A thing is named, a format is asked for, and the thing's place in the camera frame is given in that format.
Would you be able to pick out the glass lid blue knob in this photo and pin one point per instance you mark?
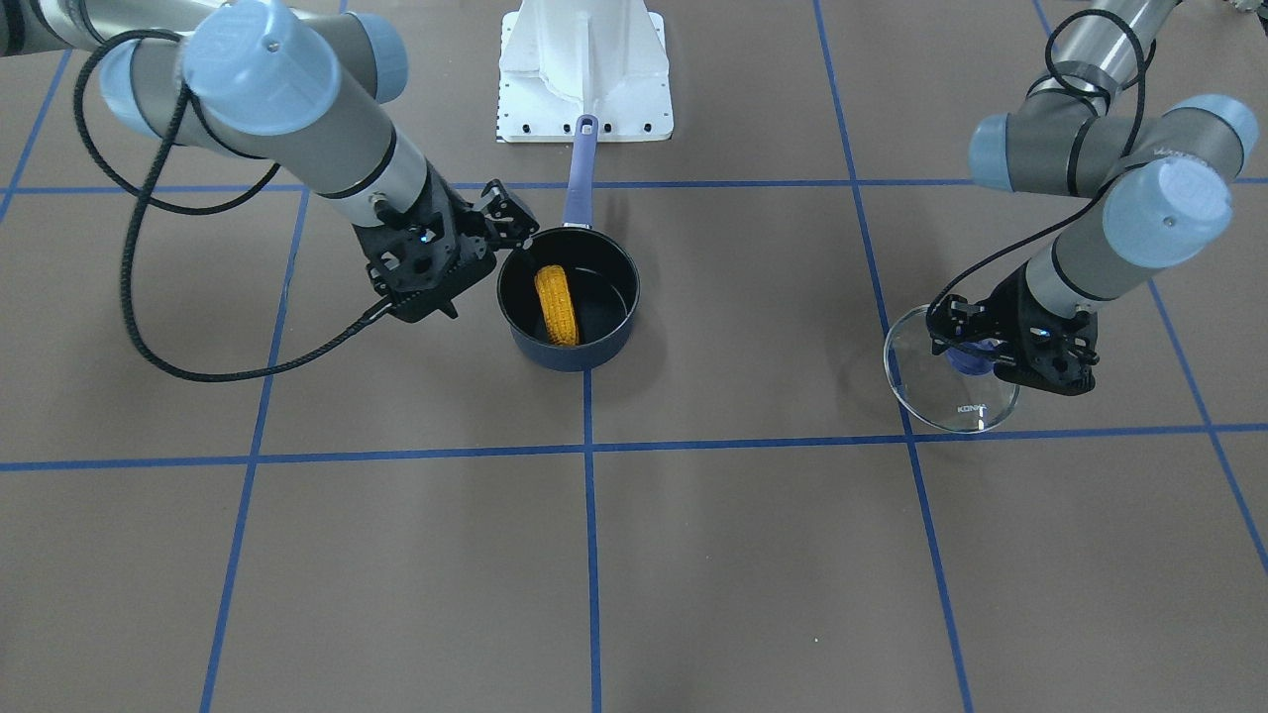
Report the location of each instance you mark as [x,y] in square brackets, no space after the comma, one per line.
[952,391]

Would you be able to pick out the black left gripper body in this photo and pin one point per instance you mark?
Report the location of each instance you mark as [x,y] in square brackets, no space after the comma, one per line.
[1003,311]

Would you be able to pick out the yellow toy corn cob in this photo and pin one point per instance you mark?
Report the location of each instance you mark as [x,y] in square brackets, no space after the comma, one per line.
[558,311]

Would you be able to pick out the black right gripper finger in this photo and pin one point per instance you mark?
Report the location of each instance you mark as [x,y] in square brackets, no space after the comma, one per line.
[506,221]

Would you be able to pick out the white pillar with base plate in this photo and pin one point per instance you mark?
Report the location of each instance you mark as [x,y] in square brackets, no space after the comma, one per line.
[561,60]

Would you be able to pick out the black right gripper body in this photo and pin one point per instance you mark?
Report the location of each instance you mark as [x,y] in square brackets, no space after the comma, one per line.
[458,226]

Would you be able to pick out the dark blue saucepan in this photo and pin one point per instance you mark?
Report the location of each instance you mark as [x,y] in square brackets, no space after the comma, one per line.
[603,278]

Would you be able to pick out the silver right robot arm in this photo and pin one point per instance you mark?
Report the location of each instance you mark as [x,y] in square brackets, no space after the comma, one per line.
[303,92]

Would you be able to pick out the brown paper table mat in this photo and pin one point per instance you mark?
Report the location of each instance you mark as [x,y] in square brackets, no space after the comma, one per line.
[734,515]

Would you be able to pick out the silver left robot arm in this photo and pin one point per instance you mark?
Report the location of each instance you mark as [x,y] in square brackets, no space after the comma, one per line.
[1156,192]

